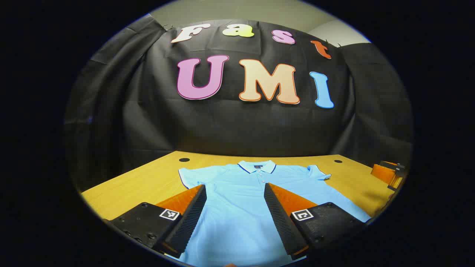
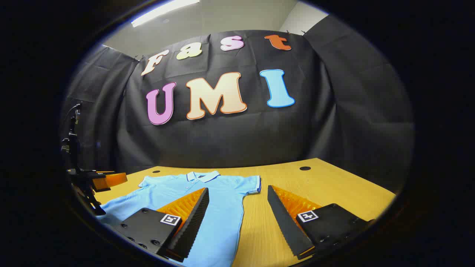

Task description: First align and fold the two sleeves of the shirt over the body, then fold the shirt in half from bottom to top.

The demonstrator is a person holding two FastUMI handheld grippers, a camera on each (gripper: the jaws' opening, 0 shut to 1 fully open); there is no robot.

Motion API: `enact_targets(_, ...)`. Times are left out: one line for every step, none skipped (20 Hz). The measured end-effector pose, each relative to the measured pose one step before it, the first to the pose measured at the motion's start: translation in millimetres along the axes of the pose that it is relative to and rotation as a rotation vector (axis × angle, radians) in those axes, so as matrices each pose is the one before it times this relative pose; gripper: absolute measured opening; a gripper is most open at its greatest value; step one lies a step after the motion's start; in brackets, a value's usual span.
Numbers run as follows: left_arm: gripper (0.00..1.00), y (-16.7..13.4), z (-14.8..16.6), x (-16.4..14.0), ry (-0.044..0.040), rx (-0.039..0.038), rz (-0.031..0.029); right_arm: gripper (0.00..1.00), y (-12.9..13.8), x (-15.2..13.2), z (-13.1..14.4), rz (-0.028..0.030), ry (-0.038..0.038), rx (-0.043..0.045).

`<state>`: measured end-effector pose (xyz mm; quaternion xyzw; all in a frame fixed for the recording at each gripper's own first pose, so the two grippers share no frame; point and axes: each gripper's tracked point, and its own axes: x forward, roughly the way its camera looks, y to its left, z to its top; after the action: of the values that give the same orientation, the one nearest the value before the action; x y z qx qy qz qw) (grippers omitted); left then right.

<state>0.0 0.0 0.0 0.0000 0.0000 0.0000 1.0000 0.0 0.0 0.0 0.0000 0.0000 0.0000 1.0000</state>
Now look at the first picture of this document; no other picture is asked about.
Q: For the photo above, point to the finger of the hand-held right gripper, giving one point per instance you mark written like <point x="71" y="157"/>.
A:
<point x="382" y="174"/>
<point x="389" y="163"/>

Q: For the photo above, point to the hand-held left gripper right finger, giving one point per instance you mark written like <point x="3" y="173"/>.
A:
<point x="279" y="218"/>

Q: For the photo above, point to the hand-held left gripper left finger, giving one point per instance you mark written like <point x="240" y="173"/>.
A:
<point x="193" y="218"/>

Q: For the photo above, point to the light blue T-shirt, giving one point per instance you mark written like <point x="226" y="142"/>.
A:
<point x="237" y="207"/>

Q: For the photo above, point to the black backdrop cloth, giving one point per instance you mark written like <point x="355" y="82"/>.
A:
<point x="237" y="126"/>

